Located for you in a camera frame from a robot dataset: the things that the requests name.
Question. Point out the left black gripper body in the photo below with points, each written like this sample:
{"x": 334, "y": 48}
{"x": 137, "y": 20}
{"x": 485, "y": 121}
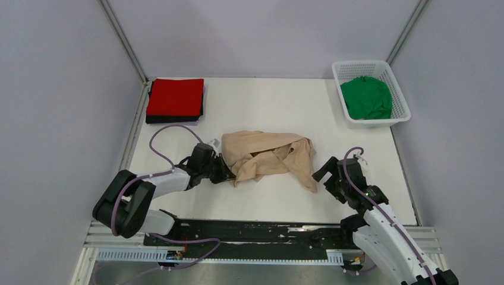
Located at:
{"x": 210, "y": 170}

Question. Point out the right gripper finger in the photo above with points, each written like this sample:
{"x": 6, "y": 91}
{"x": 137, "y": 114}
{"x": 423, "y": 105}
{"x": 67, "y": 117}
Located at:
{"x": 319, "y": 174}
{"x": 331, "y": 166}

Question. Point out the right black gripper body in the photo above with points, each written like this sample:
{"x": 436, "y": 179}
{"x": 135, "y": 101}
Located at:
{"x": 337, "y": 187}

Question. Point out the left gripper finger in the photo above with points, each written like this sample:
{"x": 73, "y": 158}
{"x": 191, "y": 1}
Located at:
{"x": 220, "y": 177}
{"x": 219, "y": 161}

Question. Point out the beige t shirt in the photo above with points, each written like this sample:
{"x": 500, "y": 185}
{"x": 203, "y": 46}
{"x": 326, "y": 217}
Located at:
{"x": 251, "y": 155}

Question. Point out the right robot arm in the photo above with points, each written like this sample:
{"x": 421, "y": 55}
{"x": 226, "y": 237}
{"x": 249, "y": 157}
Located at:
{"x": 375, "y": 228}

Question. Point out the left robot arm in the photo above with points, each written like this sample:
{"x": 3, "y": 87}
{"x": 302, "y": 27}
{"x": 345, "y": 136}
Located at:
{"x": 124, "y": 207}

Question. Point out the folded black t shirt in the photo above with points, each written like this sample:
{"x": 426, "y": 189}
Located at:
{"x": 173, "y": 118}

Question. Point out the green t shirt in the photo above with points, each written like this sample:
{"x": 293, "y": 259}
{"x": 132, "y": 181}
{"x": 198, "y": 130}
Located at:
{"x": 367, "y": 98}

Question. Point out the folded red t shirt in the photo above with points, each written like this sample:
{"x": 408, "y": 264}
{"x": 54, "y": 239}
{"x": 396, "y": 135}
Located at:
{"x": 176, "y": 97}

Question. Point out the white plastic basket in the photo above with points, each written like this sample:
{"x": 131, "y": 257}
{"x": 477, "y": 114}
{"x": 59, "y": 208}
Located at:
{"x": 345, "y": 71}

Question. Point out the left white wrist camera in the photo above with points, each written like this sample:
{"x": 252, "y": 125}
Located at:
{"x": 215, "y": 144}

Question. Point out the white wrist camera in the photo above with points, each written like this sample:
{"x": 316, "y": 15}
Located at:
{"x": 215, "y": 144}
{"x": 362, "y": 162}

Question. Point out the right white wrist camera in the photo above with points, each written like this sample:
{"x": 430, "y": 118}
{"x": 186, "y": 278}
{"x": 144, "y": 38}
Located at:
{"x": 362, "y": 162}

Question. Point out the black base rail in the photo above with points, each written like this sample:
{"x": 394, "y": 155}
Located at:
{"x": 261, "y": 239}

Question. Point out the white slotted cable duct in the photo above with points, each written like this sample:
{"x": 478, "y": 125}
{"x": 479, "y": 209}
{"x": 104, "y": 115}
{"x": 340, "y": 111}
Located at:
{"x": 162, "y": 255}

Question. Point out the right aluminium frame post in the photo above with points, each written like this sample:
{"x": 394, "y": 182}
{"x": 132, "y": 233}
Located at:
{"x": 408, "y": 28}

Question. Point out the aluminium frame post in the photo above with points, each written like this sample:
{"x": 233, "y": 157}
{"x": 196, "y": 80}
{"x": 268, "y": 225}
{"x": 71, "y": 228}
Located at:
{"x": 408, "y": 28}
{"x": 122, "y": 37}

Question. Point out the left aluminium frame post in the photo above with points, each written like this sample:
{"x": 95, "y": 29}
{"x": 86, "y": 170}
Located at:
{"x": 122, "y": 37}

